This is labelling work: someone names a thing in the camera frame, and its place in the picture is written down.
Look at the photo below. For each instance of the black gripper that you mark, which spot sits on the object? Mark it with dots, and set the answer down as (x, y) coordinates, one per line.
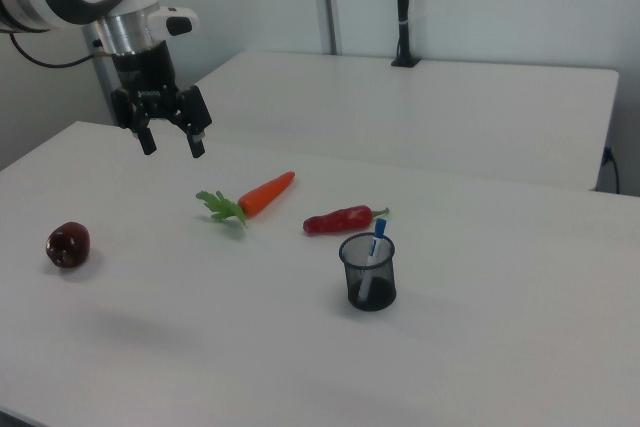
(145, 72)

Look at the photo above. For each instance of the white blue marker pen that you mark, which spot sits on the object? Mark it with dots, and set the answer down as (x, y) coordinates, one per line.
(375, 247)

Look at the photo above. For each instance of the black mesh pen cup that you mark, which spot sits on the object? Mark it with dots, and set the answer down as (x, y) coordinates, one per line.
(370, 287)

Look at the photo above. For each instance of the orange toy carrot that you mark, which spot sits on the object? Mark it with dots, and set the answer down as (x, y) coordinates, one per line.
(260, 195)

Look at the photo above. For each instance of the dark red toy apple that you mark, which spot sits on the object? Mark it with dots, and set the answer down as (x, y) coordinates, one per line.
(68, 244)

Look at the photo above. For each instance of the red toy chili pepper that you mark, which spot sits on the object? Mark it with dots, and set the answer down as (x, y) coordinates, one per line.
(340, 220)

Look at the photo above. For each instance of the black pole stand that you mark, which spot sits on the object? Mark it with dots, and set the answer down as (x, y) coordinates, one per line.
(403, 7)

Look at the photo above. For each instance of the grey aluminium post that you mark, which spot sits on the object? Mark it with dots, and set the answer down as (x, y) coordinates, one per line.
(102, 87)

